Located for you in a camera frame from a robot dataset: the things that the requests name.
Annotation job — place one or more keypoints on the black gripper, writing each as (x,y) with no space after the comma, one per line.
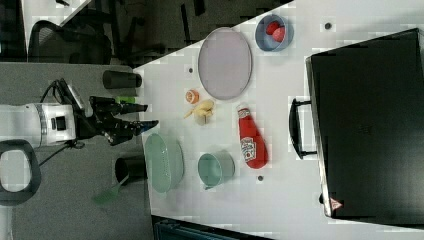
(103,121)

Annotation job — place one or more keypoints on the red plush ketchup bottle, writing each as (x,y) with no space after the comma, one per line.
(253,147)

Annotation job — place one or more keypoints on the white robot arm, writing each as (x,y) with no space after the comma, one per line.
(55,124)

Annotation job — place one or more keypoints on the green tape piece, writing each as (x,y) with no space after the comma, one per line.
(125,99)

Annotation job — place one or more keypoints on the black cylinder upper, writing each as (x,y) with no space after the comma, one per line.
(120,80)

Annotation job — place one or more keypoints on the black cylinder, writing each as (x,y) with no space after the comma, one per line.
(134,168)
(120,80)

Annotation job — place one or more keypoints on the black cylinder lower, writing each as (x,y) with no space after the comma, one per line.
(134,168)

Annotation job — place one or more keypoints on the orange toy fruit slice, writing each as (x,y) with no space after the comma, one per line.
(192,96)

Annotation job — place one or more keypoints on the yellow toy banana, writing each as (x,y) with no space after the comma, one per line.
(201,111)

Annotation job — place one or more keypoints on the green spatula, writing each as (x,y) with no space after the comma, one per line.
(109,194)

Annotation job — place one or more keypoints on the green mug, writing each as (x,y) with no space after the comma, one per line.
(215,168)

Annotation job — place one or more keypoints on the grey oval plate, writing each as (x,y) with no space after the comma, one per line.
(224,64)

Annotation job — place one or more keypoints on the black office chair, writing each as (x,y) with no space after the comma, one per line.
(50,43)

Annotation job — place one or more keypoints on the dark blue bin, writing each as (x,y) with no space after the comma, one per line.
(170,229)

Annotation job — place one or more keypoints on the blue bowl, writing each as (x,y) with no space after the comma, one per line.
(265,41)

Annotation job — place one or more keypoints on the red toy fruit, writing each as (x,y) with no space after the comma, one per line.
(276,31)

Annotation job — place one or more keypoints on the black toaster oven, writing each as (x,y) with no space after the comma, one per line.
(367,109)

